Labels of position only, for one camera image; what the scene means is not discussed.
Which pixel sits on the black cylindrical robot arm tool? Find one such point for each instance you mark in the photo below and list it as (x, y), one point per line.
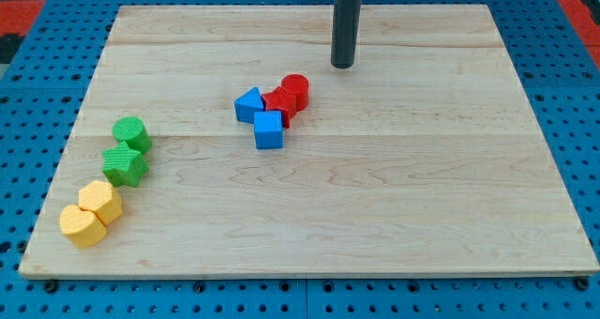
(346, 17)

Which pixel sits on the yellow heart block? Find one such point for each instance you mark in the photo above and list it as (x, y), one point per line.
(82, 228)

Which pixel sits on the blue cube block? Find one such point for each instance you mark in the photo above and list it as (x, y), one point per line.
(268, 130)

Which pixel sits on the red star block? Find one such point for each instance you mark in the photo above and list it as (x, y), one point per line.
(281, 100)

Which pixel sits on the red cylinder block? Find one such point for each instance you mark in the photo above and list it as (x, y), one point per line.
(298, 86)

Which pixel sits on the blue triangle block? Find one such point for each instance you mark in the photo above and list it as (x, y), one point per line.
(248, 104)

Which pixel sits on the light wooden board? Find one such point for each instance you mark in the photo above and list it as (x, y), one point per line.
(423, 160)

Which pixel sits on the green cylinder block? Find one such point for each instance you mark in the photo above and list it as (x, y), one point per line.
(131, 129)

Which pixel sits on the green star block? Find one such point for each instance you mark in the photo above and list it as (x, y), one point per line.
(124, 166)

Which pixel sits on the yellow hexagon block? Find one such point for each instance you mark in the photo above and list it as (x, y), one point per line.
(102, 199)

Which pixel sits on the blue perforated base mat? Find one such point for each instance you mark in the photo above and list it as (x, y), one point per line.
(41, 94)

